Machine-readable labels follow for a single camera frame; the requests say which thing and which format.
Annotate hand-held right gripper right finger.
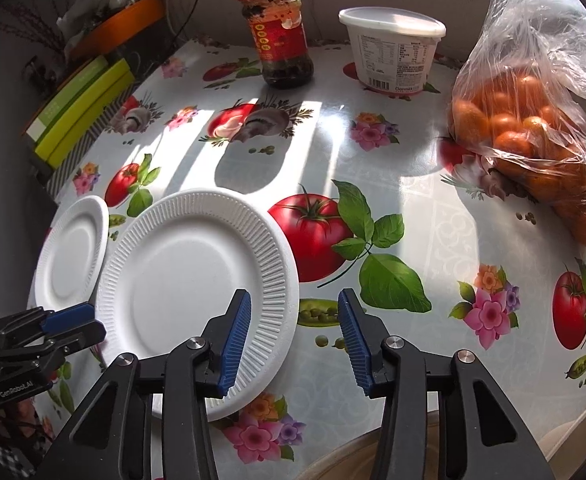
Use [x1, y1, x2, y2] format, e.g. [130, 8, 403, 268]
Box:
[337, 287, 556, 480]

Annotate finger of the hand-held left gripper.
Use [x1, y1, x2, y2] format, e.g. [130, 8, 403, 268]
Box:
[3, 321, 108, 367]
[0, 302, 96, 341]

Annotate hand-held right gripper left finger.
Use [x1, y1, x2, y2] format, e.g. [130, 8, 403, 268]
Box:
[35, 289, 252, 480]

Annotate small white paper plate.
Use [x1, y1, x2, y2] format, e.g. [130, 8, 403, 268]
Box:
[27, 195, 111, 313]

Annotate large white ribbed paper plate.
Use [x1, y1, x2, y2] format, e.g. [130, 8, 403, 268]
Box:
[95, 189, 301, 423]

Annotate beige paper bowl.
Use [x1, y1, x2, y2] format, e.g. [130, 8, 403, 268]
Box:
[538, 397, 586, 466]

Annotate person's left forearm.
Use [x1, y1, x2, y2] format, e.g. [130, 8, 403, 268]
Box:
[0, 405, 41, 478]

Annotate vegetable print tablecloth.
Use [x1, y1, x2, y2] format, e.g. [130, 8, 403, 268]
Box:
[28, 35, 586, 480]

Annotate grey patterned box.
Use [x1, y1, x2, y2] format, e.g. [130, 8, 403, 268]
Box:
[45, 90, 140, 201]

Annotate lime green box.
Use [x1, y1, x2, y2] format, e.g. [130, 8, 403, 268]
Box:
[33, 57, 136, 171]

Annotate green and white box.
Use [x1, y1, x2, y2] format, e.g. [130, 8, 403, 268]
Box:
[25, 55, 111, 143]

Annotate plastic bag of oranges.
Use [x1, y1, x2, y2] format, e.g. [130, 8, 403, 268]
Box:
[445, 0, 586, 248]

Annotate white plastic tub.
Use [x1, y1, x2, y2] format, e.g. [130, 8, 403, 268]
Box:
[339, 6, 448, 96]

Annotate orange tray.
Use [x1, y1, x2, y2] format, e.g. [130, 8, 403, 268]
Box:
[65, 0, 168, 61]

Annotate red-lid sauce jar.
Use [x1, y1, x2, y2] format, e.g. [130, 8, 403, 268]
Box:
[237, 0, 316, 90]

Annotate crumpled white tissue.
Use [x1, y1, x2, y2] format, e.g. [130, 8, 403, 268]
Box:
[55, 0, 146, 41]

